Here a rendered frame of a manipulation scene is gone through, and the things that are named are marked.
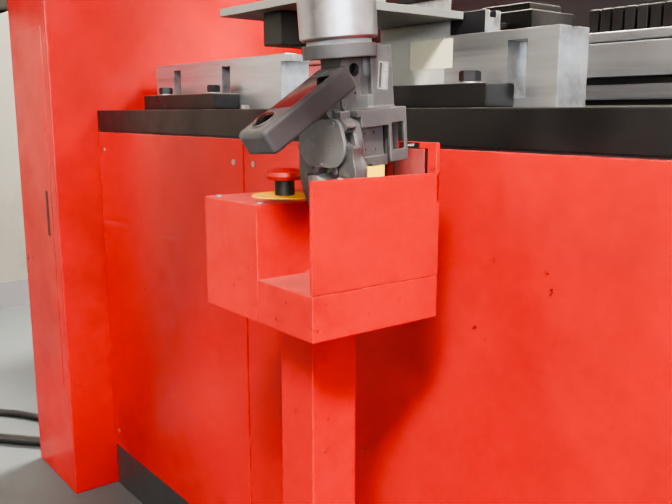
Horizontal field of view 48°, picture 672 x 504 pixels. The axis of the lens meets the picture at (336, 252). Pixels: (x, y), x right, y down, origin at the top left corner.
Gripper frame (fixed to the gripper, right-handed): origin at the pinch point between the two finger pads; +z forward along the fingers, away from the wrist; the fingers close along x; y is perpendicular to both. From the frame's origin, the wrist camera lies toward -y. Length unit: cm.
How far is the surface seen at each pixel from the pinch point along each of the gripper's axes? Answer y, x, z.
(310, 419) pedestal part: -3.1, 2.5, 18.0
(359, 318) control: -1.4, -4.9, 5.6
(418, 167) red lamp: 9.4, -2.6, -7.4
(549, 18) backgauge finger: 57, 17, -23
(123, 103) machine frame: 24, 107, -14
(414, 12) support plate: 24.4, 12.7, -24.0
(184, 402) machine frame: 13, 70, 43
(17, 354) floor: 19, 223, 75
